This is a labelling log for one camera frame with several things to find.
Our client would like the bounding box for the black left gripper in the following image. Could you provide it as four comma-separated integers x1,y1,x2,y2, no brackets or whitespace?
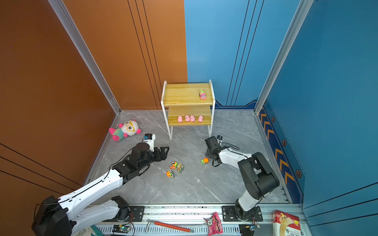
138,145,170,173

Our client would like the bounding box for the green orange toy truck top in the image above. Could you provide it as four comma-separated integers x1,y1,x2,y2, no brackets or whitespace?
201,158,209,165

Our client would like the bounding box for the pink toy truck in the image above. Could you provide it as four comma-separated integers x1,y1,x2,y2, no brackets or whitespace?
199,89,206,100

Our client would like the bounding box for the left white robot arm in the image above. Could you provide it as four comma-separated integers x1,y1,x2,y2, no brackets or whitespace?
31,143,169,236

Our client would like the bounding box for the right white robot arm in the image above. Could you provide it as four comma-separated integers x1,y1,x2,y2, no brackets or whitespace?
205,136,280,222

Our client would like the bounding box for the orange toy truck middle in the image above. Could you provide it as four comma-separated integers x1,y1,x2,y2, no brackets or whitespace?
170,161,179,170

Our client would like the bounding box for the orange green toy truck bottom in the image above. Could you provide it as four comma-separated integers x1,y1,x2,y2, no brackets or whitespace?
166,171,175,179

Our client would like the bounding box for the plush doll pink white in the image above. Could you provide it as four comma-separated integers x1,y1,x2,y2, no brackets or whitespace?
109,120,141,142

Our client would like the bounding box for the pink snack packet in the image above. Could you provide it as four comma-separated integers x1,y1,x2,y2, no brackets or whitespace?
204,212,223,236

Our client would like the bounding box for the green circuit board left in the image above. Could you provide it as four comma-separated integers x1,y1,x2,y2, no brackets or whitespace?
112,225,131,234

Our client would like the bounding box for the circuit board right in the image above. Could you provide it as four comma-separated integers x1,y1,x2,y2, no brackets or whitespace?
239,223,261,236

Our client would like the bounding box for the red white box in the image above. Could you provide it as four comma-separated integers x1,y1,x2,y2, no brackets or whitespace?
272,210,302,236

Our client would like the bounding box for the teal cloth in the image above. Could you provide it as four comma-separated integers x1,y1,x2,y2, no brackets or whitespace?
73,225,103,236

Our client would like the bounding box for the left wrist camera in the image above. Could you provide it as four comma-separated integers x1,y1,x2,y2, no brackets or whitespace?
142,133,156,152

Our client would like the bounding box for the white shelf frame with wood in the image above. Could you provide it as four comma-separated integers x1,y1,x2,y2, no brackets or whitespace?
160,81,216,140

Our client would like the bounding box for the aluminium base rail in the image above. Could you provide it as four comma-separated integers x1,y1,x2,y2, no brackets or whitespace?
85,203,314,236

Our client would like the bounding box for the red handled tool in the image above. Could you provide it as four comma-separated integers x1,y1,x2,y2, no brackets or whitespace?
144,221,194,233

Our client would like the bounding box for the aluminium corner post right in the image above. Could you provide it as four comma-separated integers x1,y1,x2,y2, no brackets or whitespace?
254,0,314,115

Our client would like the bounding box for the aluminium corner post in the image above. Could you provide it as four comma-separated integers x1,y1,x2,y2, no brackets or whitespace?
254,0,314,115
48,0,122,115

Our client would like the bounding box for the aluminium corner post left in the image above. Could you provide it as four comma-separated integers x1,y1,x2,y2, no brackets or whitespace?
48,0,122,115

